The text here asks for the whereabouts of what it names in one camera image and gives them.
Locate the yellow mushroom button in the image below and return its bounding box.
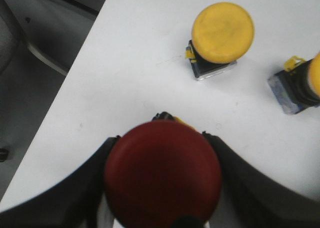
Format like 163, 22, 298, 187
267, 54, 320, 115
185, 2, 255, 80

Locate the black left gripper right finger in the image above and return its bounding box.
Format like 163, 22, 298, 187
202, 132, 320, 227

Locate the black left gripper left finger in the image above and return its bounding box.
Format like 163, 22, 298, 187
0, 136, 120, 227

